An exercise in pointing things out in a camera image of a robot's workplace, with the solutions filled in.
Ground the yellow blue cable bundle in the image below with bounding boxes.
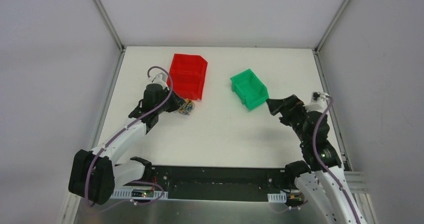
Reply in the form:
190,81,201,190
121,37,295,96
178,99,196,116

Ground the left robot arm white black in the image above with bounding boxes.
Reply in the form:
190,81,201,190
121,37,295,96
68,83,184,205

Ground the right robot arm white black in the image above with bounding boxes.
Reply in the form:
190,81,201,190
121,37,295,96
266,92,366,224

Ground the green plastic bin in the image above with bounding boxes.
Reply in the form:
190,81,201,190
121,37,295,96
230,69,269,111

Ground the red plastic bin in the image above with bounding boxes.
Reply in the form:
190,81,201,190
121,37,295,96
169,53,208,101

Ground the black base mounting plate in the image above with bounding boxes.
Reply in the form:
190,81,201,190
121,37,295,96
141,165,295,202

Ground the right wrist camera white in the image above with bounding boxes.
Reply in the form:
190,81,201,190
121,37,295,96
311,92,330,111

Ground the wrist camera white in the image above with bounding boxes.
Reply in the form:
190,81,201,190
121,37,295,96
148,72,168,88
311,92,330,111

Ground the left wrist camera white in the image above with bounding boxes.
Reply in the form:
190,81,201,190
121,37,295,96
148,72,168,88

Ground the right white cable duct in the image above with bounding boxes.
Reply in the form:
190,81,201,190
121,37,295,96
267,192,287,204

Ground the white cable duct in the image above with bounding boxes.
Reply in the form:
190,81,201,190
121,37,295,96
267,192,287,204
110,188,168,201

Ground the left white cable duct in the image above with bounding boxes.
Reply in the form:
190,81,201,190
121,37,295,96
110,188,168,201

